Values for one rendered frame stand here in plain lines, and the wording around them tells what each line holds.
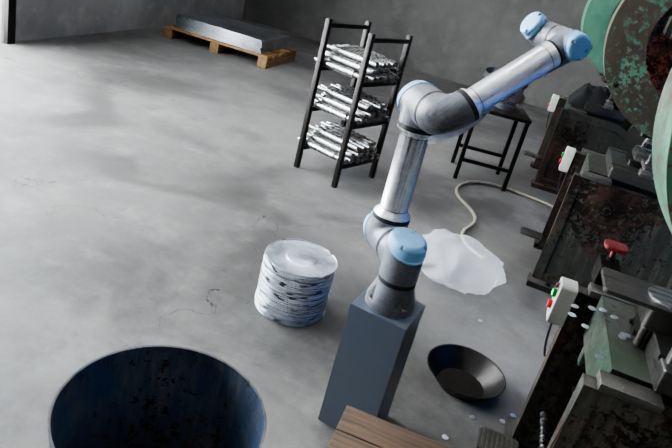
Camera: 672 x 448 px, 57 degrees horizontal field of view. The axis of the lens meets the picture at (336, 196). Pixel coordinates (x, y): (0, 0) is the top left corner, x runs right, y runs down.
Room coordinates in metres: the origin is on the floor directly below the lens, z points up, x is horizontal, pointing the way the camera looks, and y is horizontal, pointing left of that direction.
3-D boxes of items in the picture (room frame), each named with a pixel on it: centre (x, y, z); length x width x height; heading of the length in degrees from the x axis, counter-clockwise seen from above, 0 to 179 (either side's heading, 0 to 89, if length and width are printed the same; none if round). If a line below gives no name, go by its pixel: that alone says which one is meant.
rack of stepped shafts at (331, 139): (3.82, 0.06, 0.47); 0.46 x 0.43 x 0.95; 56
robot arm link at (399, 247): (1.63, -0.23, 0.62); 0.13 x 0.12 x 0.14; 24
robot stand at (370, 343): (1.62, -0.24, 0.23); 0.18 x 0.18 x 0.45; 69
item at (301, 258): (2.17, 0.07, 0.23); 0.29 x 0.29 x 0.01
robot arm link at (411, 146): (1.75, -0.18, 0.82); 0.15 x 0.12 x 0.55; 24
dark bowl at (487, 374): (1.94, -0.63, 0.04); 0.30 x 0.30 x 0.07
